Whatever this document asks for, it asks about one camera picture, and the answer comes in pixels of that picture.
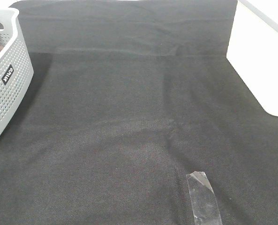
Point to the grey perforated laundry basket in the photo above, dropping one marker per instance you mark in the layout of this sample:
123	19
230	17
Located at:
16	70

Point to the black table cloth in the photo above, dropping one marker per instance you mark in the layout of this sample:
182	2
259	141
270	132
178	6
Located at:
127	99

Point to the clear adhesive tape strip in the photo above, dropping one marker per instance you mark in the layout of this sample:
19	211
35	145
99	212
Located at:
203	200

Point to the white woven storage basket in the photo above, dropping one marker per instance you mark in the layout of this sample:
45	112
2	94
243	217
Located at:
253	50

